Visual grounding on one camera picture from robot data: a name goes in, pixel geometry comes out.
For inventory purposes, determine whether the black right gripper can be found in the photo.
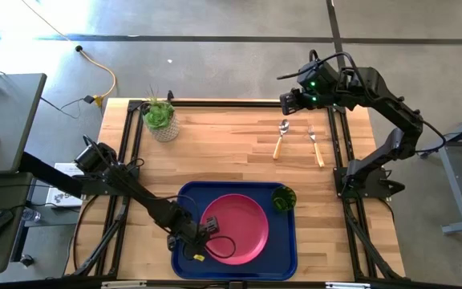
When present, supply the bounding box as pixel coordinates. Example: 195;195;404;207
279;88;336;116

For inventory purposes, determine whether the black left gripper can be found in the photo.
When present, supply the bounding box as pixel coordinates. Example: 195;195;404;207
166;216;221;258

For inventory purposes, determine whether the spoon with wooden handle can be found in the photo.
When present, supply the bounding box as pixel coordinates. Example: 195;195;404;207
272;118;290;161

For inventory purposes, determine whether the pink round plate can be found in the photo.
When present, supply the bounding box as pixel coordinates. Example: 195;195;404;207
200;193;270;266

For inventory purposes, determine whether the fork with wooden handle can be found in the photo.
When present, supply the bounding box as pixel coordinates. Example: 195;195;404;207
307;124;326;169

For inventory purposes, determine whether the green faceted glass cup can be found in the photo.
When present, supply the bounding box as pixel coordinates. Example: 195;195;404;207
270;185;298;213

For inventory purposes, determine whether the blue plastic tray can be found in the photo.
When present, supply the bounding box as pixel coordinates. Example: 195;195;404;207
170;180;298;281

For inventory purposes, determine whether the white patterned plant pot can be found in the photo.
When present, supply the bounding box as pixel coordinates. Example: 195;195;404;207
149;113;180;143

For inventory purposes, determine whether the green succulent plant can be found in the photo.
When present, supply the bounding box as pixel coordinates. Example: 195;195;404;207
141;86;175;130

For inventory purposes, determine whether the white printed paper sheet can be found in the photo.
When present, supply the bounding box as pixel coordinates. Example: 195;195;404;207
46;162;86;209

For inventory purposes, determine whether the grey metal side table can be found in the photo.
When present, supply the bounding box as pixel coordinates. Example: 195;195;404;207
417;104;462;235

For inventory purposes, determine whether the black diagonal beam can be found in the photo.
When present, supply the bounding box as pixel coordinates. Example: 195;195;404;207
18;151;84;198

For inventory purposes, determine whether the clear plastic water bottle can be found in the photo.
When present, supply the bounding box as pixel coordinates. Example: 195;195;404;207
22;207;42;223

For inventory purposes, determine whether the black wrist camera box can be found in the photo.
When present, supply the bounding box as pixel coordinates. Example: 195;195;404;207
297;59;339;92

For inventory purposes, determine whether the black aluminium table frame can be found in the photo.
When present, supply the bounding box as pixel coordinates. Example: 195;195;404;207
70;98;407;282

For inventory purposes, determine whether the silver metal bracket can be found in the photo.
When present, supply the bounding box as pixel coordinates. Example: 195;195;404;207
100;280;148;289
325;282;372;289

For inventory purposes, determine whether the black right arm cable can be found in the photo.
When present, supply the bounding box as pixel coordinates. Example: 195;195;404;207
413;119;448;155

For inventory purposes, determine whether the yellow extension cable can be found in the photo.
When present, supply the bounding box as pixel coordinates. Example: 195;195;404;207
20;0;118;108

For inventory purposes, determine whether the thin black floor cable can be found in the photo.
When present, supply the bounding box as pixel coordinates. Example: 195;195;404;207
40;95;95;120

